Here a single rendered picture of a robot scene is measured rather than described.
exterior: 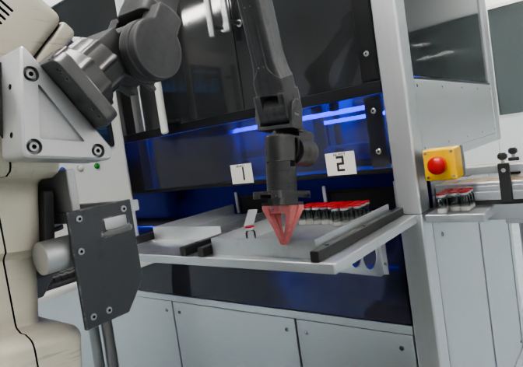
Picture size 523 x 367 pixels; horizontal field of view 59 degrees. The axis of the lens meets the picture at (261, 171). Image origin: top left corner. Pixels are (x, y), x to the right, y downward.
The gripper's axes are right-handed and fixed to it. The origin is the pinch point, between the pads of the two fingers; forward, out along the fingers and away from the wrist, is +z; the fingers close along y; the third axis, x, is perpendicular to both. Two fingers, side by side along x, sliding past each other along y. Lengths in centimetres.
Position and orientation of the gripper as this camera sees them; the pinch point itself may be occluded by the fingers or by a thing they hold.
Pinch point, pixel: (284, 240)
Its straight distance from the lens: 86.6
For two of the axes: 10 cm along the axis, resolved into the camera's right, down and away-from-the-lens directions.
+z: 0.4, 10.0, -0.8
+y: 6.2, 0.4, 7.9
